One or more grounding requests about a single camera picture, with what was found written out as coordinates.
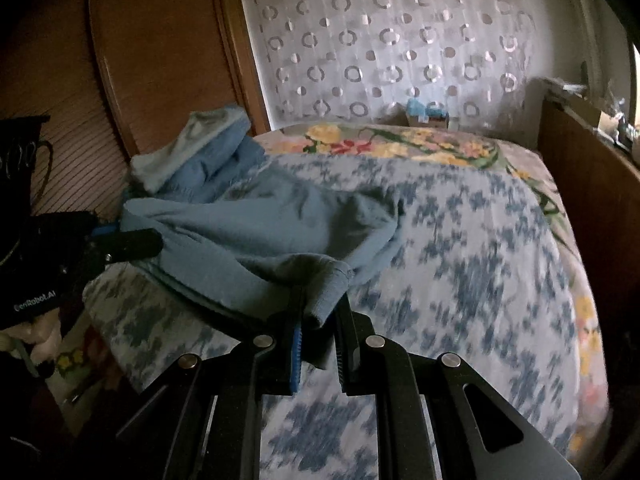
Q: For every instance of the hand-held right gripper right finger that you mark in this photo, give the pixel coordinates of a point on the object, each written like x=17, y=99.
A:
x=345, y=355

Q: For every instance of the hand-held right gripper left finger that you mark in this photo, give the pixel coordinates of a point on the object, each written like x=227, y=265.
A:
x=295, y=355

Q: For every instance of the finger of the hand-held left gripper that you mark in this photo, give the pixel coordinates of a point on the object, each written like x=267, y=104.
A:
x=102, y=231
x=132, y=246

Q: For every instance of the blue-grey pants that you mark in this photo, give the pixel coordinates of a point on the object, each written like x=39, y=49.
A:
x=260, y=230

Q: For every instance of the person's left hand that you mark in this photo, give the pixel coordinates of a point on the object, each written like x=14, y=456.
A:
x=37, y=337

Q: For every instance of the stack of folded clothes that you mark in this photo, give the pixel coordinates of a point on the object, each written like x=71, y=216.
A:
x=195, y=135

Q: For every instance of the brown wooden wardrobe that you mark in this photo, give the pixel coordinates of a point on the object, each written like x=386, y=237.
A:
x=165, y=60

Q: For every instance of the bed with yellow floral sheet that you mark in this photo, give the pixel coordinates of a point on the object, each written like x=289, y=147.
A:
x=425, y=145

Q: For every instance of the brown wooden cabinet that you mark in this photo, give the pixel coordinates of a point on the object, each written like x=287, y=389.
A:
x=590, y=200

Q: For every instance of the open cardboard box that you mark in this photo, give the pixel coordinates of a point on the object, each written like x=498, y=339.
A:
x=597, y=112

